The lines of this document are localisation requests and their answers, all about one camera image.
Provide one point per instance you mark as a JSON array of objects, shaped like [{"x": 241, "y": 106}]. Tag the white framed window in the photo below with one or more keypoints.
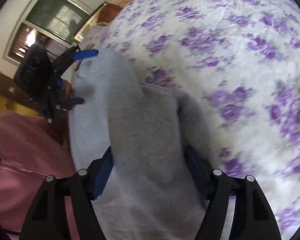
[{"x": 52, "y": 17}]

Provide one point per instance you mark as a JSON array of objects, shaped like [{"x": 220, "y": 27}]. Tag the purple floral bed sheet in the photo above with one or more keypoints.
[{"x": 227, "y": 55}]

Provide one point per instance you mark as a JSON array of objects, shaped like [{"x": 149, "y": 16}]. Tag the person's pink jacket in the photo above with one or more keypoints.
[{"x": 12, "y": 192}]

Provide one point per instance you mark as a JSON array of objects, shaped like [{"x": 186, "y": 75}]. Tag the brown wooden cabinet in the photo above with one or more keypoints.
[{"x": 2, "y": 87}]

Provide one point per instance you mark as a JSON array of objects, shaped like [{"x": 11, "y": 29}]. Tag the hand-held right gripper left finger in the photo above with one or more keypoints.
[{"x": 103, "y": 177}]

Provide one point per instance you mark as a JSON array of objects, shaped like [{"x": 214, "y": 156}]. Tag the brown wooden headboard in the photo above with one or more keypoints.
[{"x": 110, "y": 13}]

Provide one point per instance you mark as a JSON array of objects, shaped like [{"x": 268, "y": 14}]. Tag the person's left hand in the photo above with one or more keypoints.
[{"x": 68, "y": 88}]

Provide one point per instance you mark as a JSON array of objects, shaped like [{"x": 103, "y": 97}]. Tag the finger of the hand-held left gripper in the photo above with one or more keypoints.
[
  {"x": 73, "y": 101},
  {"x": 86, "y": 54}
]

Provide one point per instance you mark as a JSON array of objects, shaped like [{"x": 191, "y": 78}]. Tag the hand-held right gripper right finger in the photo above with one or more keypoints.
[{"x": 198, "y": 177}]

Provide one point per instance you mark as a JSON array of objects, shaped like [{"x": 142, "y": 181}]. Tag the grey fleece sweatshirt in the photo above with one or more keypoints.
[{"x": 140, "y": 130}]

